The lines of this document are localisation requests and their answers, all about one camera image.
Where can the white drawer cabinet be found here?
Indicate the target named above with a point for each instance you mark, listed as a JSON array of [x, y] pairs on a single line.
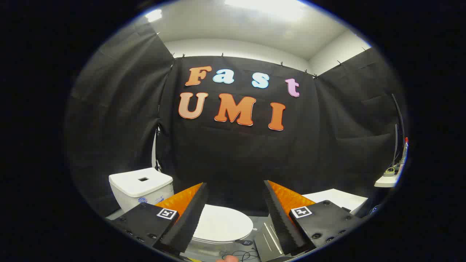
[[338, 198]]

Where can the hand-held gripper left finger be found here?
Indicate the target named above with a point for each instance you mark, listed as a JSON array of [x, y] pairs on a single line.
[[187, 218]]

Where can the small black device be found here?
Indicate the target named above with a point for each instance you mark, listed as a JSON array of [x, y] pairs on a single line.
[[244, 242]]

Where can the white toilet lid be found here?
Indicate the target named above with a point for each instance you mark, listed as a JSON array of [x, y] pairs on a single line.
[[224, 223]]

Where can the white toilet tank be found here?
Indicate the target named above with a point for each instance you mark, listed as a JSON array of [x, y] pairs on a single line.
[[140, 189]]

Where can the small ceiling light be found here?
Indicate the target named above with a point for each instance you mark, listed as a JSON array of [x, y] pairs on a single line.
[[153, 15]]

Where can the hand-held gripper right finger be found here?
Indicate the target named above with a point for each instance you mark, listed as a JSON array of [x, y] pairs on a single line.
[[280, 218]]

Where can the black backdrop cloth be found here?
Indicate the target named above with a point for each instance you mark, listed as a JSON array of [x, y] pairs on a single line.
[[233, 160]]

